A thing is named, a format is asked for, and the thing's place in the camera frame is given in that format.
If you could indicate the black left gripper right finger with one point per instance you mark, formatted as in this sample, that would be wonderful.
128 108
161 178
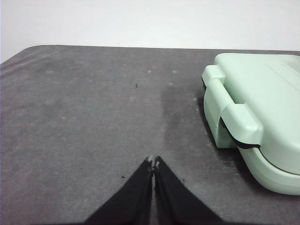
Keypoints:
178 201

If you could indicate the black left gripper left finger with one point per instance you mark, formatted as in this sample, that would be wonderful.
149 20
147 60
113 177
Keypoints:
131 201

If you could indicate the mint green breakfast machine base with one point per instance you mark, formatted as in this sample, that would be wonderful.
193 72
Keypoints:
269 178

